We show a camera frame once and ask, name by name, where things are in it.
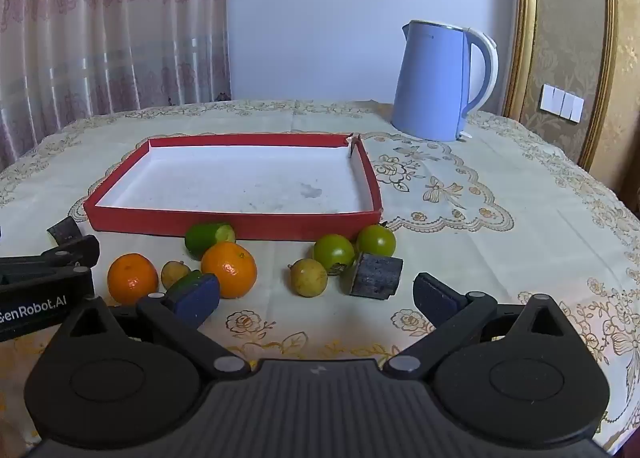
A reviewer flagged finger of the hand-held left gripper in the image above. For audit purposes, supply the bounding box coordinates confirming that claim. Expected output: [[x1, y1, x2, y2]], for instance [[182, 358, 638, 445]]
[[46, 217, 82, 245], [41, 234, 102, 273]]

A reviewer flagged green tomato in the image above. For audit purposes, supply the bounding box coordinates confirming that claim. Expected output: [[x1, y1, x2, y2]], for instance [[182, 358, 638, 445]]
[[356, 222, 397, 259], [313, 234, 356, 276]]

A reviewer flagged dark eggplant piece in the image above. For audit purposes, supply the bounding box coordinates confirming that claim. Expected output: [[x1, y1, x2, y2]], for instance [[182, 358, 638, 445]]
[[348, 252, 404, 301]]

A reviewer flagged white wall switch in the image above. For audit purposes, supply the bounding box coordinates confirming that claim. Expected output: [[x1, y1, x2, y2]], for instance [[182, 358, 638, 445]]
[[540, 83, 585, 123]]

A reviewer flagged orange mandarin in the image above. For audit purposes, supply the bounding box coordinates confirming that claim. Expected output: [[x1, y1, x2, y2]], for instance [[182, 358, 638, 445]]
[[201, 241, 258, 300], [107, 253, 160, 305]]

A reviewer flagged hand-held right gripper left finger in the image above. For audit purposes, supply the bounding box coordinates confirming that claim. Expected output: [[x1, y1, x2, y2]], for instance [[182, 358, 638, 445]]
[[57, 272, 251, 381]]

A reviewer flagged small yellow longan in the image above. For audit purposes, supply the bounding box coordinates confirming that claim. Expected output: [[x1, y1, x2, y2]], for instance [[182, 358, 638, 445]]
[[288, 258, 328, 298], [161, 260, 192, 290]]

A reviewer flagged pink patterned curtain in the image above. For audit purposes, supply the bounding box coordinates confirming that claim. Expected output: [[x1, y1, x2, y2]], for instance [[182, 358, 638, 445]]
[[0, 0, 232, 171]]

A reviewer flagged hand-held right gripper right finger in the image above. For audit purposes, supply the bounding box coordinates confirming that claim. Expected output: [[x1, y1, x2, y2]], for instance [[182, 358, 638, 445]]
[[384, 272, 585, 381]]

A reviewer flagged green cucumber piece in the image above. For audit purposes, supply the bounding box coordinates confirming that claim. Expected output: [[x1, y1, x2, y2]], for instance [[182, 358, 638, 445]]
[[185, 222, 237, 261], [165, 269, 203, 295]]

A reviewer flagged blue electric kettle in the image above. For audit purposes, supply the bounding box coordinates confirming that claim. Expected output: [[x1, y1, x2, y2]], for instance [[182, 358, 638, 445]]
[[390, 19, 500, 143]]

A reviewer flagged red cardboard tray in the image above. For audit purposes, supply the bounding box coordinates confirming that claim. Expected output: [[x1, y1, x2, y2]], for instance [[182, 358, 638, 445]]
[[82, 133, 383, 243]]

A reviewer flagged gold wall moulding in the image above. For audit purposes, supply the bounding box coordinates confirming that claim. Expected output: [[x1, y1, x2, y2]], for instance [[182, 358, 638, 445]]
[[579, 0, 622, 174], [501, 0, 542, 120]]

